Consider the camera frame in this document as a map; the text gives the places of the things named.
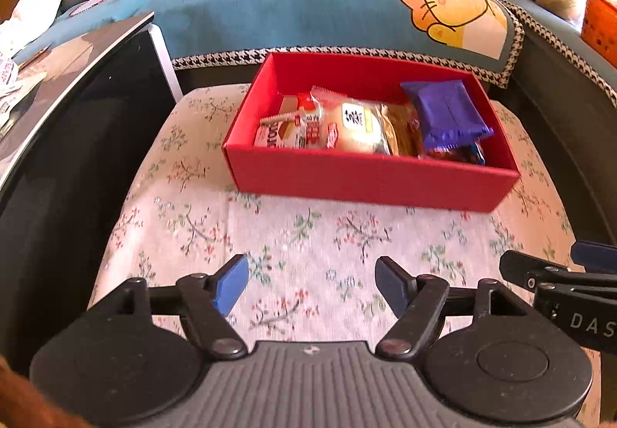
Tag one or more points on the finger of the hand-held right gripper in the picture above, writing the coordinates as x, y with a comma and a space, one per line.
525, 269
597, 256

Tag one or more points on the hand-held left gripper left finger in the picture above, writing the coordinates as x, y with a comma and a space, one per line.
231, 285

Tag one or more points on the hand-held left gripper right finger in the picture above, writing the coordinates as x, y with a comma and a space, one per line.
390, 285

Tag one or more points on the red cardboard box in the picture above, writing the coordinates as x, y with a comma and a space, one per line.
361, 182

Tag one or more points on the red gummy candy packet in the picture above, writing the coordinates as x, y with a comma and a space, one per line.
453, 154

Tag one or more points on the round cake packet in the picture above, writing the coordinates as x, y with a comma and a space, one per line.
402, 133

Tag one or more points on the white snack packet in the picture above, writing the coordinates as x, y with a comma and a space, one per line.
274, 133

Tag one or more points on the steamed bun packet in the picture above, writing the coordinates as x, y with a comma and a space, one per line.
356, 129

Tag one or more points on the purple snack packet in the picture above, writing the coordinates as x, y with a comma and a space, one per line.
448, 114

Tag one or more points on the small red snack packet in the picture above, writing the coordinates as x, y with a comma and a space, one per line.
311, 129

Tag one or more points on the floral tablecloth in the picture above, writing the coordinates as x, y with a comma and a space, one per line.
308, 235

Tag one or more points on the black glossy table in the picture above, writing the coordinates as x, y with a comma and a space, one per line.
72, 167

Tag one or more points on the blue houndstooth-edged sofa cover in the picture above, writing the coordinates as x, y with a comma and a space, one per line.
554, 37

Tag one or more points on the orange plastic basket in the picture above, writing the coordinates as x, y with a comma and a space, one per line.
600, 27

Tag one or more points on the blue lion print blanket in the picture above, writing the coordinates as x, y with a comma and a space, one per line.
289, 8

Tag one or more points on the red and white plastic bag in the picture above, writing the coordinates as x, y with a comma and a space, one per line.
7, 71

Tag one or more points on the white cloth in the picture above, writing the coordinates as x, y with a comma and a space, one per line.
41, 3

